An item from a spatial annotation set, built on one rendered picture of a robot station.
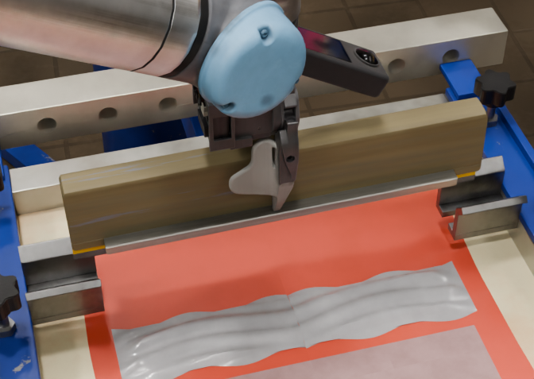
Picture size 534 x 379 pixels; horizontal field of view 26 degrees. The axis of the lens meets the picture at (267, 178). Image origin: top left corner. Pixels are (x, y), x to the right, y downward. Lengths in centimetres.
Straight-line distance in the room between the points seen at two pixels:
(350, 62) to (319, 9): 220
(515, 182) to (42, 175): 51
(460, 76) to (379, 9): 185
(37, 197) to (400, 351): 43
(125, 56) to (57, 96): 59
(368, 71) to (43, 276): 39
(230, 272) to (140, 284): 9
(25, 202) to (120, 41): 60
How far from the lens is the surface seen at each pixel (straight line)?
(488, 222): 122
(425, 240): 125
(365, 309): 117
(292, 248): 123
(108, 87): 130
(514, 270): 123
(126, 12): 69
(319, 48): 100
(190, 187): 106
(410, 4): 324
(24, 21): 66
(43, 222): 128
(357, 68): 101
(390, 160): 111
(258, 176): 105
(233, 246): 123
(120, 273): 121
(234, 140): 101
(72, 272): 117
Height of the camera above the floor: 186
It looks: 44 degrees down
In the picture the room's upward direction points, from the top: straight up
